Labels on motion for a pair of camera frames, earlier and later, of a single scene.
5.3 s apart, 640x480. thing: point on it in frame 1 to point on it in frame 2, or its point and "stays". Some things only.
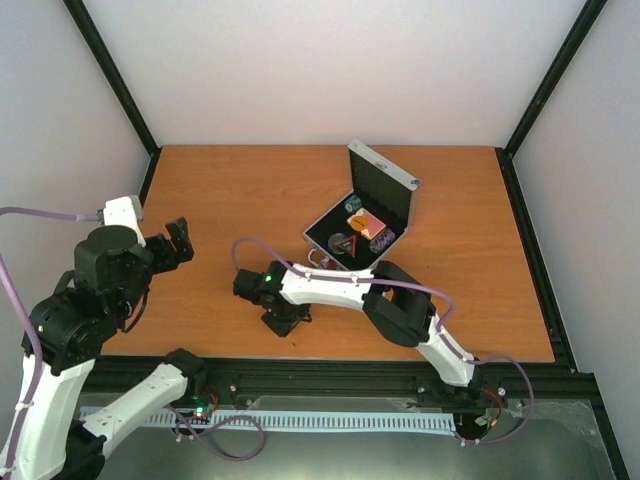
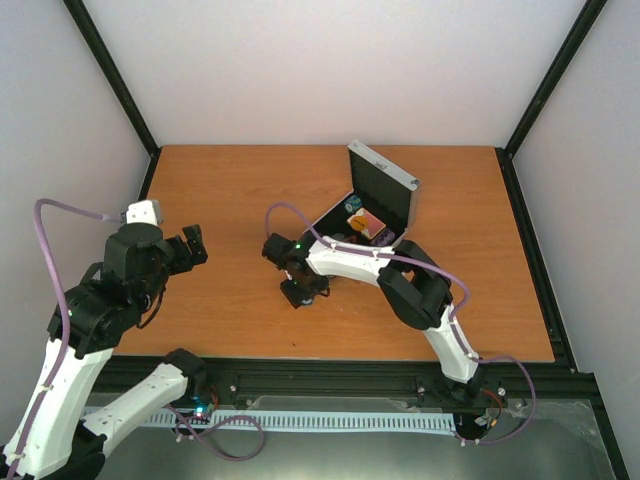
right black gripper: x=282 y=328 to x=295 y=298
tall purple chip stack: x=380 y=241 stays
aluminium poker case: x=366 y=225 stays
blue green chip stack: x=353 y=203 stays
